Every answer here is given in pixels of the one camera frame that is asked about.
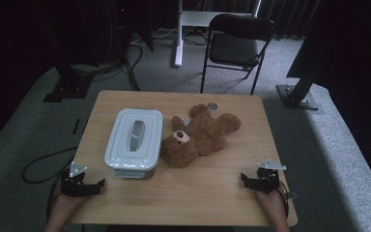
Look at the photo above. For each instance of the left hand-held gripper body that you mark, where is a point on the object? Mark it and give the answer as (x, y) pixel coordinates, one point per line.
(74, 187)

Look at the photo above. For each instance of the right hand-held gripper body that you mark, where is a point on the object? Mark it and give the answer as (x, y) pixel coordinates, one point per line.
(269, 180)

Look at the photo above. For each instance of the translucent brown storage box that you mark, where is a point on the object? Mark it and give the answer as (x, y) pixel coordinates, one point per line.
(135, 174)

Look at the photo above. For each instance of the white storage box lid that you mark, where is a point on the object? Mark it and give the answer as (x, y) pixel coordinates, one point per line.
(122, 141)

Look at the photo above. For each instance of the brown teddy bear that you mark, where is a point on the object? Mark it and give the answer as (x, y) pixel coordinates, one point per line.
(203, 132)

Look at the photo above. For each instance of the person's left hand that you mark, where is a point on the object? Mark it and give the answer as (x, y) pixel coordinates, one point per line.
(66, 208)

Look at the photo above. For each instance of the person's right hand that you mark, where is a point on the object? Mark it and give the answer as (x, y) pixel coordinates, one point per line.
(275, 206)

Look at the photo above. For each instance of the small black floor strip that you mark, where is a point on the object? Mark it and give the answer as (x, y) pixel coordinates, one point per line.
(76, 126)

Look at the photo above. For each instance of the grey round table grommet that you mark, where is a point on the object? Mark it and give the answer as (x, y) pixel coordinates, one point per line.
(212, 106)

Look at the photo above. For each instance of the black stand with bolted base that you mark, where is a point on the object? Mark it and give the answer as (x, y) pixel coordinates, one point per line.
(298, 98)

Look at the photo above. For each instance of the black stand with flat base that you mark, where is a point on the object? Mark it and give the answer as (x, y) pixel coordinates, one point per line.
(69, 88)

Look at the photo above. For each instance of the black folding chair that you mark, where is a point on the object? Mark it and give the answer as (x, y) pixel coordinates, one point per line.
(235, 48)

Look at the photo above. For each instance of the dark pleated curtain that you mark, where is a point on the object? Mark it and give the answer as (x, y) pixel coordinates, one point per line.
(290, 16)

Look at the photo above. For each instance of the small grey bracket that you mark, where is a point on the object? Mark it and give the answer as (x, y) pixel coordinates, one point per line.
(292, 195)

